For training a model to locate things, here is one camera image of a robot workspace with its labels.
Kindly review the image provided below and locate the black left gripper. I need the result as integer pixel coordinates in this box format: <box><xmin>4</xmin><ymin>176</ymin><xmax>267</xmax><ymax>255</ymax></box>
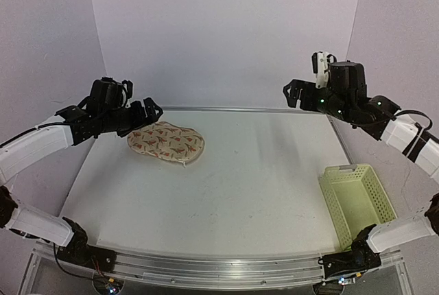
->
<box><xmin>99</xmin><ymin>97</ymin><xmax>163</xmax><ymax>137</ymax></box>

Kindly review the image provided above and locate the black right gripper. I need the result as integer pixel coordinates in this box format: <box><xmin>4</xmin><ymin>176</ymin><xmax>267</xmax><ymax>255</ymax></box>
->
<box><xmin>283</xmin><ymin>80</ymin><xmax>352</xmax><ymax>123</ymax></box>

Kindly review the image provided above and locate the beige patterned mesh laundry bag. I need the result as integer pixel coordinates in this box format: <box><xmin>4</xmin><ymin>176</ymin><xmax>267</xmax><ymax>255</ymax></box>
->
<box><xmin>127</xmin><ymin>121</ymin><xmax>205</xmax><ymax>167</ymax></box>

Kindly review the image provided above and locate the light green perforated plastic basket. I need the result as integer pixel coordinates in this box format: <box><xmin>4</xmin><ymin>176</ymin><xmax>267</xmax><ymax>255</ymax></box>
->
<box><xmin>319</xmin><ymin>164</ymin><xmax>396</xmax><ymax>251</ymax></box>

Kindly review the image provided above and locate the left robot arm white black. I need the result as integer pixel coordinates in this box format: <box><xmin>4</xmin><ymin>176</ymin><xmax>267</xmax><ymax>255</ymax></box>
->
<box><xmin>1</xmin><ymin>77</ymin><xmax>163</xmax><ymax>272</ymax></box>

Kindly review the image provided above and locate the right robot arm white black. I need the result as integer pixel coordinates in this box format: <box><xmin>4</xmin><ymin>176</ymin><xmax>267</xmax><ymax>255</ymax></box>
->
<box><xmin>283</xmin><ymin>61</ymin><xmax>438</xmax><ymax>280</ymax></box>

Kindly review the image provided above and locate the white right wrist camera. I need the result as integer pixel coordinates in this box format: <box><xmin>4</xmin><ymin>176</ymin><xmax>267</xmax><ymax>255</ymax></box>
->
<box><xmin>311</xmin><ymin>51</ymin><xmax>337</xmax><ymax>89</ymax></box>

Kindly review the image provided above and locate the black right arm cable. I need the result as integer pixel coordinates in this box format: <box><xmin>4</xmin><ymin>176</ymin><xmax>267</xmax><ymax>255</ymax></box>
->
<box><xmin>394</xmin><ymin>109</ymin><xmax>434</xmax><ymax>131</ymax></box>

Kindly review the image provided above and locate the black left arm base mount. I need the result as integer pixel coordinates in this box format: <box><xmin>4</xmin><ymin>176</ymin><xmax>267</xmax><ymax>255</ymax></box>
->
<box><xmin>56</xmin><ymin>217</ymin><xmax>117</xmax><ymax>272</ymax></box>

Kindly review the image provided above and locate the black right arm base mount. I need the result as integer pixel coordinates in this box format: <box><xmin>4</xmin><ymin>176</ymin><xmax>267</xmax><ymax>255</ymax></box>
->
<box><xmin>318</xmin><ymin>224</ymin><xmax>381</xmax><ymax>279</ymax></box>

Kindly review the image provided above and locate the aluminium front rail frame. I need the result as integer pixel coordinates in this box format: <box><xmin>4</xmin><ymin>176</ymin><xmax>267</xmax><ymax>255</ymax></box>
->
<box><xmin>32</xmin><ymin>243</ymin><xmax>404</xmax><ymax>284</ymax></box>

